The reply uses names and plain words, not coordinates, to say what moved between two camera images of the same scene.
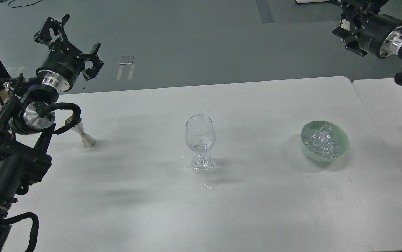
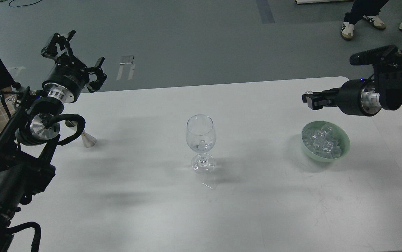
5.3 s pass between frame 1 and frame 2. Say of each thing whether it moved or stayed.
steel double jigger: moved
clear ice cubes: stayed
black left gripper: moved
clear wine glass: stayed
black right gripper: moved
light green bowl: stayed
